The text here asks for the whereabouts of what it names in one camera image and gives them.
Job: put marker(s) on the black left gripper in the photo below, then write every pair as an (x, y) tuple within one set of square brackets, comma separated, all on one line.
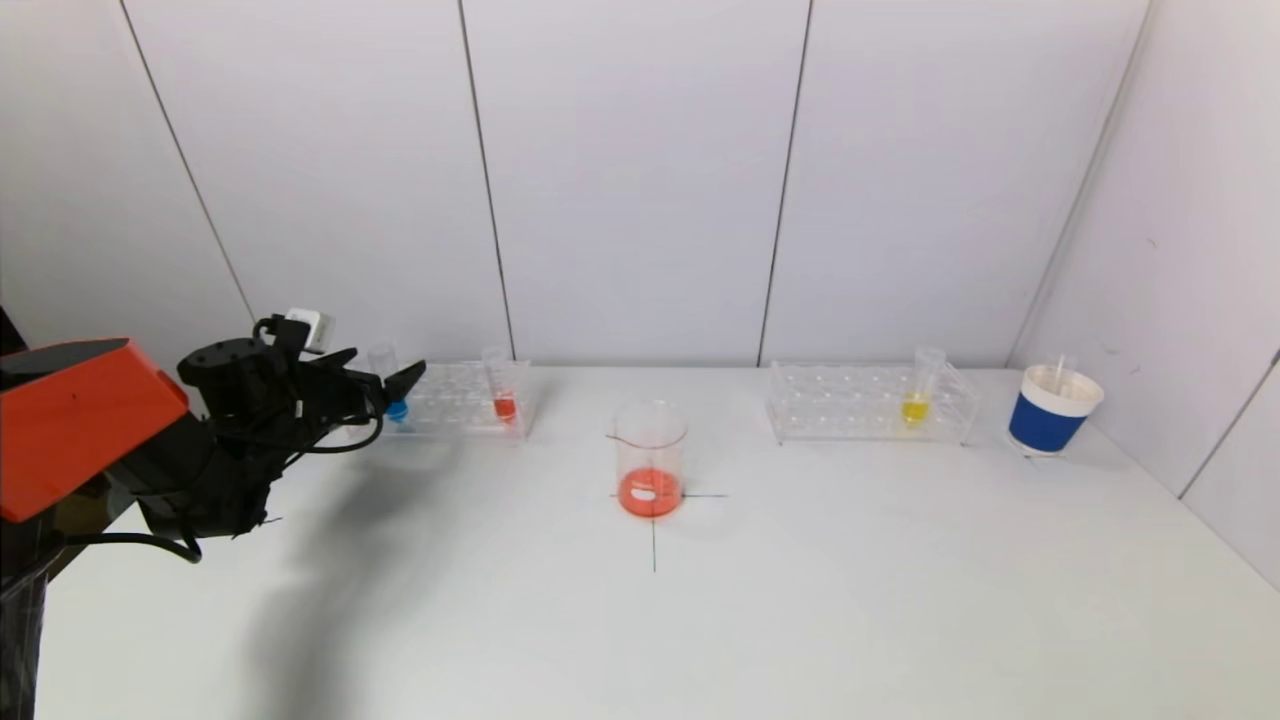
[(377, 392)]

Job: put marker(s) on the blue pigment test tube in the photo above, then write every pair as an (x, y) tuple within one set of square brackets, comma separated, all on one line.
[(397, 410)]

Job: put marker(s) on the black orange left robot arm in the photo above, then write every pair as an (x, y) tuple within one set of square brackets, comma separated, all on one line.
[(80, 420)]

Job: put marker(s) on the clear acrylic test tube rack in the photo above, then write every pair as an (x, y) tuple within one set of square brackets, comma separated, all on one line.
[(850, 405), (460, 405)]

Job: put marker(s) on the red pigment test tube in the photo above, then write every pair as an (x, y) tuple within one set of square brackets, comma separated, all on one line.
[(505, 407)]

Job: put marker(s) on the clear glass beaker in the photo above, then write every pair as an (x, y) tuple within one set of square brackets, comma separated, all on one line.
[(650, 490)]

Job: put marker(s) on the yellow pigment test tube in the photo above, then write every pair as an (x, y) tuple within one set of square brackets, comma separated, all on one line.
[(914, 410)]

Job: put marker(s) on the blue white paper cup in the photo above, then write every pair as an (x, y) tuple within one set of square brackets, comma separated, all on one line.
[(1045, 425)]

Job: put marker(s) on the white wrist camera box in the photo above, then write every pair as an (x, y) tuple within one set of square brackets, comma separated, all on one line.
[(308, 328)]

